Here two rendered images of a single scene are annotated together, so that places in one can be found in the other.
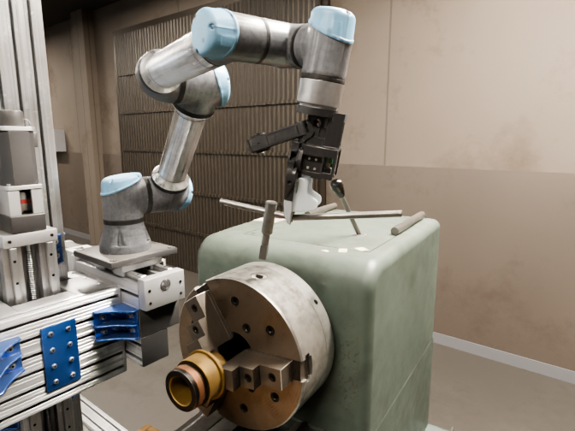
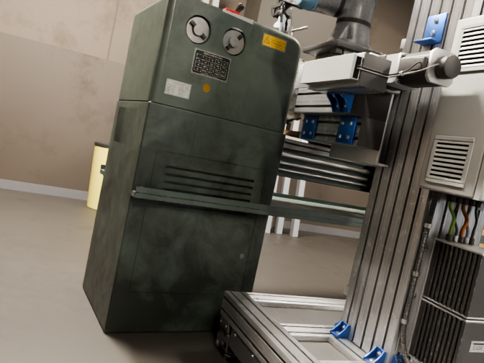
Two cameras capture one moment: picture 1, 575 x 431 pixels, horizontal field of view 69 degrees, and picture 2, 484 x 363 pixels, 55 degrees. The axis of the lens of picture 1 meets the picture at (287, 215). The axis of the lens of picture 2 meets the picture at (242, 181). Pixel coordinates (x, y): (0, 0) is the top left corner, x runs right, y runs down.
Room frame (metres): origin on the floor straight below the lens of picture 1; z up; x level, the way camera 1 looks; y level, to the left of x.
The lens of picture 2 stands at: (2.80, 1.04, 0.77)
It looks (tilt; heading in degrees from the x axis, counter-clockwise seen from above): 4 degrees down; 208
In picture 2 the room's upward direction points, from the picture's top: 12 degrees clockwise
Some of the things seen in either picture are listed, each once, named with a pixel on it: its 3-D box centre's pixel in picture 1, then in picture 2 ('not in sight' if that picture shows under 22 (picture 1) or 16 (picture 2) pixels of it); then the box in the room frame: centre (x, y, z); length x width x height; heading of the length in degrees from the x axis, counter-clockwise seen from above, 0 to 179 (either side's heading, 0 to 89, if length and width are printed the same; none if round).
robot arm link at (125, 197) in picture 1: (124, 195); (356, 2); (1.27, 0.50, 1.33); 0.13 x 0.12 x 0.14; 127
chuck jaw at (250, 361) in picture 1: (264, 370); not in sight; (0.69, 0.04, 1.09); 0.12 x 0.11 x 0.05; 58
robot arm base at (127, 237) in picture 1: (124, 233); (350, 37); (1.26, 0.50, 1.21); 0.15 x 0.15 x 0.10
